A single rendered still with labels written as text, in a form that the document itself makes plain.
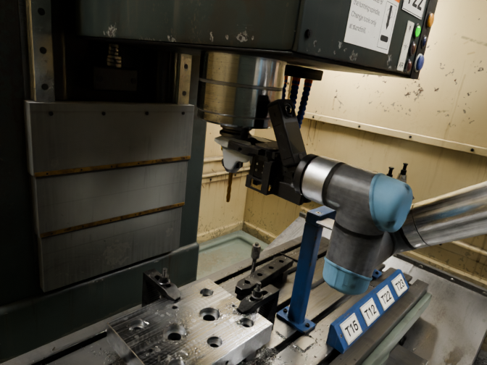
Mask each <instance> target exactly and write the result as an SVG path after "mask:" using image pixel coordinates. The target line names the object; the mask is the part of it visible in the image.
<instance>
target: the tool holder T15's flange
mask: <svg viewBox="0 0 487 365"><path fill-rule="evenodd" d="M220 127H222V129H221V130H220V134H221V135H223V136H226V137H230V138H251V133H250V132H249V131H250V130H245V129H243V128H240V127H229V126H224V125H221V126H220ZM251 130H252V129H251Z"/></svg>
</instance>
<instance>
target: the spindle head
mask: <svg viewBox="0 0 487 365"><path fill-rule="evenodd" d="M402 3H403V0H400V1H399V7H398V10H397V14H396V20H395V23H394V29H393V32H392V36H391V42H390V46H389V49H388V53H387V54H385V53H382V52H379V51H375V50H372V49H367V48H365V47H361V46H357V45H354V44H351V43H347V42H344V36H345V31H346V24H347V20H348V16H349V9H350V4H351V0H75V31H76V34H77V35H78V36H76V38H77V39H83V40H88V41H98V42H103V43H113V44H118V45H123V46H133V47H139V48H144V49H153V50H159V51H168V52H174V53H179V54H190V55H194V56H201V51H215V52H222V53H229V54H240V55H247V56H258V57H263V58H268V59H277V60H281V61H285V62H287V64H290V65H295V66H300V67H307V68H312V69H318V70H330V71H338V72H351V73H358V74H366V75H379V76H386V77H399V78H406V79H411V78H409V76H410V73H411V70H412V68H411V70H410V72H409V73H408V74H406V73H405V71H404V69H403V72H402V71H398V70H396V68H397V64H398V60H399V55H400V52H401V46H402V43H403V40H404V34H405V30H406V27H407V21H408V20H409V21H411V22H413V23H414V27H413V30H414V28H415V26H416V24H417V23H419V24H420V26H421V30H422V26H423V21H424V18H425V13H426V9H427V5H428V0H426V2H425V7H424V10H423V15H422V19H421V20H420V19H418V18H417V17H415V16H413V15H411V14H410V13H408V12H405V11H404V10H402V9H401V6H402ZM419 38H420V35H419V37H418V38H417V39H414V38H413V31H412V36H411V39H410V42H409V47H410V44H411V43H412V42H413V41H415V42H416V44H417V45H418V41H419ZM415 53H416V51H415ZM414 58H415V54H414V55H413V56H410V55H409V49H408V52H407V57H406V60H405V63H404V67H405V64H406V62H407V60H408V59H411V60H412V64H413V61H414Z"/></svg>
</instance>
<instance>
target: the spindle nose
mask: <svg viewBox="0 0 487 365"><path fill-rule="evenodd" d="M286 67H287V62H285V61H281V60H277V59H268V58H263V57H258V56H247V55H240V54H229V53H222V52H215V51H201V56H200V65H199V83H198V93H197V102H196V107H197V117H198V118H199V119H201V120H203V121H205V122H210V123H213V124H217V125H224V126H229V127H240V128H249V129H269V128H272V123H271V120H270V115H269V112H268V109H267V105H268V104H269V103H270V102H273V101H275V100H277V99H282V95H283V86H284V81H285V76H286Z"/></svg>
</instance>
